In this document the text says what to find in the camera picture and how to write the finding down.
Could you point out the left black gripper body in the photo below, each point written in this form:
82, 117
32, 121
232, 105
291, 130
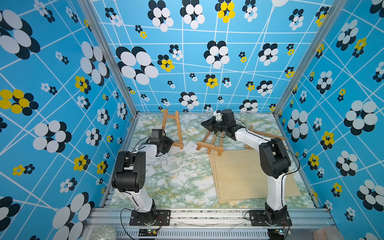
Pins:
166, 144

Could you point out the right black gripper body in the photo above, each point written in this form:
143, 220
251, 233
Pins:
218, 126

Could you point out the wooden easel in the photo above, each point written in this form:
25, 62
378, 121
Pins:
176, 117
212, 146
267, 135

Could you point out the plywood board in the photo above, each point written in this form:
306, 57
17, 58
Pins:
238, 175

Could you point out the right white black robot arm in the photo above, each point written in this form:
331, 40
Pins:
274, 159

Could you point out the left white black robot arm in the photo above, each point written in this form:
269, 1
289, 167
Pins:
129, 178

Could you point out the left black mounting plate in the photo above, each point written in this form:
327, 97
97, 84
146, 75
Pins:
158, 218

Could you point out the black mounting plate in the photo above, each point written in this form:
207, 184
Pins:
158, 218
262, 218

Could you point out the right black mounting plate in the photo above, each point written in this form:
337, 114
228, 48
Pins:
262, 218

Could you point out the pink round object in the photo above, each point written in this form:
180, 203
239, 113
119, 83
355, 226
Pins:
326, 233

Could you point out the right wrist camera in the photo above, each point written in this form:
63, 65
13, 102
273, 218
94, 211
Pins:
218, 116

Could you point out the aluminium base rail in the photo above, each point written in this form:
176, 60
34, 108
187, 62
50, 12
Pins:
211, 224

